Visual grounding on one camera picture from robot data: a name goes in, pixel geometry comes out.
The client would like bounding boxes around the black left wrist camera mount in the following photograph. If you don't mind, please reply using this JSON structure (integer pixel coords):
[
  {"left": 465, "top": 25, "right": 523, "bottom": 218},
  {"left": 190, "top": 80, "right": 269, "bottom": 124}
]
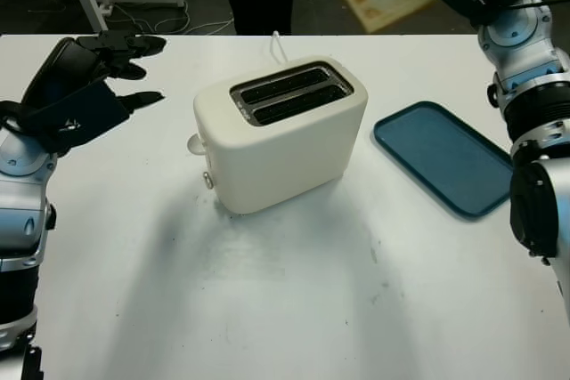
[{"left": 21, "top": 80, "right": 131, "bottom": 158}]

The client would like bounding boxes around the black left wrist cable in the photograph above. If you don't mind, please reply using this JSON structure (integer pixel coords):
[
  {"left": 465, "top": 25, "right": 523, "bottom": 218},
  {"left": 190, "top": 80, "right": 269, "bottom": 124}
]
[{"left": 0, "top": 101, "right": 29, "bottom": 133}]

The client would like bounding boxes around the white toaster power cord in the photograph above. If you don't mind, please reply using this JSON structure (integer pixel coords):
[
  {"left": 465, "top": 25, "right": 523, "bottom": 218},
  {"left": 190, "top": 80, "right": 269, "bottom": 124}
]
[{"left": 268, "top": 30, "right": 289, "bottom": 65}]

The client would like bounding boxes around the blue plastic tray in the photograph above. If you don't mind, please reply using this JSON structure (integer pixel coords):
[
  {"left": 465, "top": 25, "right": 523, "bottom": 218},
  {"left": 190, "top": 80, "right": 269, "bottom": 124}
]
[{"left": 372, "top": 101, "right": 516, "bottom": 220}]

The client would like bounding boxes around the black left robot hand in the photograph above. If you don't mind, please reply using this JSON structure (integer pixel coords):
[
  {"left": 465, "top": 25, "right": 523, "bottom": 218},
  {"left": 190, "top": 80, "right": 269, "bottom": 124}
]
[{"left": 20, "top": 29, "right": 168, "bottom": 114}]

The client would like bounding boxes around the white two-slot toaster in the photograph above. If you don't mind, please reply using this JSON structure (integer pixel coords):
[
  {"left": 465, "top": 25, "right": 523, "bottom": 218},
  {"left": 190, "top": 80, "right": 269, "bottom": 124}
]
[{"left": 185, "top": 55, "right": 370, "bottom": 215}]

